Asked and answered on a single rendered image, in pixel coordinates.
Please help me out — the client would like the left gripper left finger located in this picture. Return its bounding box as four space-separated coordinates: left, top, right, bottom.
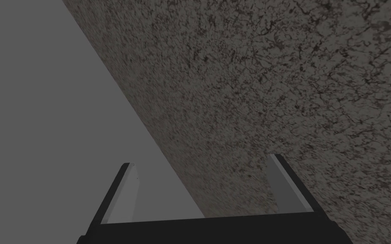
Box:
93 162 140 225

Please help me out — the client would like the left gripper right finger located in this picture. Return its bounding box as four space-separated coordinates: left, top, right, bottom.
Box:
266 154 325 214

